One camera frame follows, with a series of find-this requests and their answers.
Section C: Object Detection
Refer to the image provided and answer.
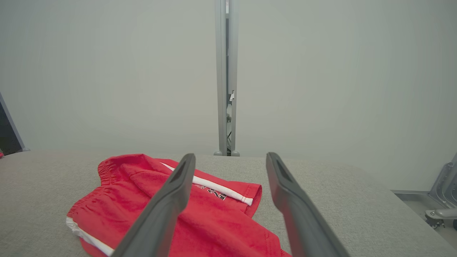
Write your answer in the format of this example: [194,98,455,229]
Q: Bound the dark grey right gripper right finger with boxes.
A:
[266,152,350,257]

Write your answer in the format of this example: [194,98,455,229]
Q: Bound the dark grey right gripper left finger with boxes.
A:
[112,153,196,257]

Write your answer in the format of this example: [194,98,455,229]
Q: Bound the red shorts with white stripe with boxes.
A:
[66,153,291,257]

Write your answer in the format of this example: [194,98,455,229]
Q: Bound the grey metal partition post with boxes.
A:
[214,0,240,157]

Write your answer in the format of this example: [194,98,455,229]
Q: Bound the grey metal floor bracket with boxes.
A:
[425,153,457,230]

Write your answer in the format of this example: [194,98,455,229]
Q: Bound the dark panel with grey frame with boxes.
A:
[0,92,30,156]

